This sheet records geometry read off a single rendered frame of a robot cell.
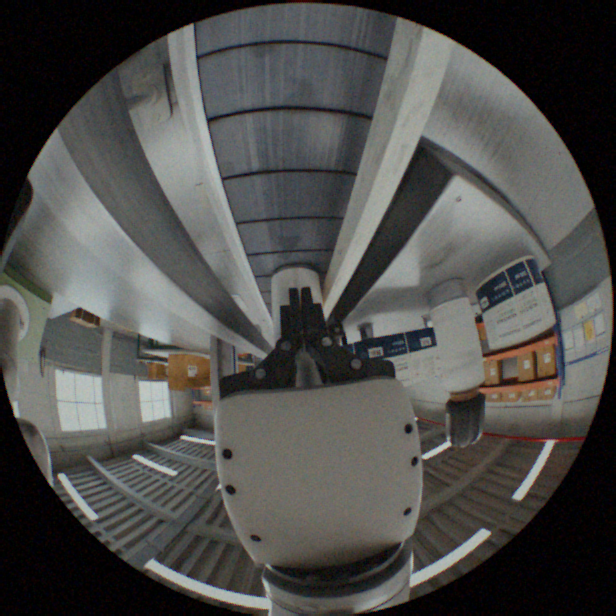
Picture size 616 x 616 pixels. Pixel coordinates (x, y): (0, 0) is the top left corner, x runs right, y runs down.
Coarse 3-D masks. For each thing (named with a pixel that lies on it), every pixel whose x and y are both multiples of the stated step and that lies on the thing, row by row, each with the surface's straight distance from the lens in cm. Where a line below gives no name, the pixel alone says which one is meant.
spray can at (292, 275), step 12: (288, 264) 17; (300, 264) 17; (276, 276) 18; (288, 276) 17; (300, 276) 17; (312, 276) 17; (276, 288) 17; (300, 288) 16; (312, 288) 17; (276, 300) 17; (288, 300) 16; (300, 300) 16; (276, 312) 16; (276, 324) 16; (276, 336) 16; (300, 360) 14; (312, 360) 14; (300, 372) 14; (312, 372) 14; (300, 384) 14; (312, 384) 14
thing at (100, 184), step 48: (96, 96) 4; (48, 144) 3; (96, 144) 3; (48, 192) 4; (96, 192) 3; (144, 192) 4; (96, 240) 4; (144, 240) 3; (192, 240) 5; (144, 288) 4; (192, 288) 4; (240, 336) 8
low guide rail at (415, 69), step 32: (416, 32) 9; (416, 64) 8; (384, 96) 9; (416, 96) 8; (384, 128) 8; (416, 128) 8; (384, 160) 8; (352, 192) 10; (384, 192) 9; (352, 224) 10; (352, 256) 12
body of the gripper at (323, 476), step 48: (336, 384) 9; (384, 384) 9; (240, 432) 9; (288, 432) 8; (336, 432) 8; (384, 432) 9; (240, 480) 9; (288, 480) 8; (336, 480) 8; (384, 480) 9; (240, 528) 10; (288, 528) 9; (336, 528) 9; (384, 528) 10; (288, 576) 11
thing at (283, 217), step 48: (240, 48) 10; (288, 48) 10; (336, 48) 10; (384, 48) 11; (240, 96) 10; (288, 96) 10; (336, 96) 10; (240, 144) 10; (288, 144) 10; (336, 144) 11; (240, 192) 12; (288, 192) 12; (336, 192) 12; (288, 240) 15; (336, 240) 16
